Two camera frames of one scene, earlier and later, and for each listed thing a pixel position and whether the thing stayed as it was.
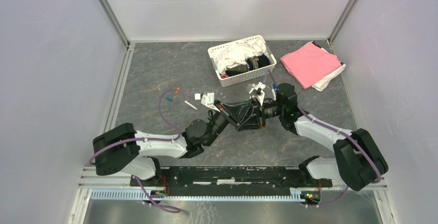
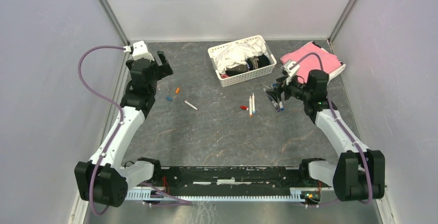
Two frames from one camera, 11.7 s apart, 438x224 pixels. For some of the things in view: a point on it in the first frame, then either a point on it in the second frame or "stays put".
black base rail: (231, 181) stays put
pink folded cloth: (310, 64) stays put
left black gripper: (235, 113) → (163, 70)
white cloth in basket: (237, 53) stays put
